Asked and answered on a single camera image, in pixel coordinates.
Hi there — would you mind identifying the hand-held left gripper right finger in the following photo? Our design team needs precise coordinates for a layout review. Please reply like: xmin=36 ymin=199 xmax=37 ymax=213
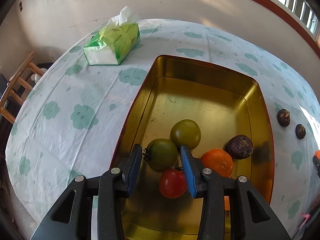
xmin=180 ymin=145 xmax=292 ymax=240

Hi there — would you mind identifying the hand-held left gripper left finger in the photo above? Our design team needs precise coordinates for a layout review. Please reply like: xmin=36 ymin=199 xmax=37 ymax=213
xmin=31 ymin=144 xmax=143 ymax=240

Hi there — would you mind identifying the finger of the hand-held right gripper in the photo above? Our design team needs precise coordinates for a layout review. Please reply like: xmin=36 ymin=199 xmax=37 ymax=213
xmin=312 ymin=155 xmax=320 ymax=178

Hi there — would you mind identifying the red tomato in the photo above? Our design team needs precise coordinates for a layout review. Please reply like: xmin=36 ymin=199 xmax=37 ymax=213
xmin=159 ymin=168 xmax=188 ymax=199

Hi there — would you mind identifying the green tomato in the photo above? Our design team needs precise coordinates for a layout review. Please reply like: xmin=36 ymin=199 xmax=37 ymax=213
xmin=170 ymin=119 xmax=202 ymax=150
xmin=142 ymin=138 xmax=178 ymax=172

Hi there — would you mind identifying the dark wrinkled passion fruit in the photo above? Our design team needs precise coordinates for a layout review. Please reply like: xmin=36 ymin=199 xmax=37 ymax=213
xmin=277 ymin=109 xmax=291 ymax=127
xmin=227 ymin=134 xmax=254 ymax=160
xmin=295 ymin=124 xmax=306 ymax=140

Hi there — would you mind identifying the maroon tin box gold inside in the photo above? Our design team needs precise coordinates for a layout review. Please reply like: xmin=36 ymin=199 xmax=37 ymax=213
xmin=110 ymin=54 xmax=275 ymax=240

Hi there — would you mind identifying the white tablecloth green cloud print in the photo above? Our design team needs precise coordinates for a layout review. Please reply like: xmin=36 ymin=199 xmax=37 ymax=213
xmin=5 ymin=19 xmax=318 ymax=240

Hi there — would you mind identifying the green tissue pack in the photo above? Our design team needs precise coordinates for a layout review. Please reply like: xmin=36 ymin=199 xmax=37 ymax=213
xmin=83 ymin=6 xmax=141 ymax=66

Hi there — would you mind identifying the white round object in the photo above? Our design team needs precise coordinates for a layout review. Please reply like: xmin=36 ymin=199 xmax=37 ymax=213
xmin=30 ymin=68 xmax=47 ymax=83

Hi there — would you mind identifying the wooden chair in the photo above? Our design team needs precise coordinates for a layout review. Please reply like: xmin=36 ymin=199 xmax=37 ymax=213
xmin=0 ymin=51 xmax=47 ymax=125

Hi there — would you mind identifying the wooden framed window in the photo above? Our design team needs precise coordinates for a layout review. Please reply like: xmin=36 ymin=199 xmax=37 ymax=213
xmin=109 ymin=0 xmax=320 ymax=53

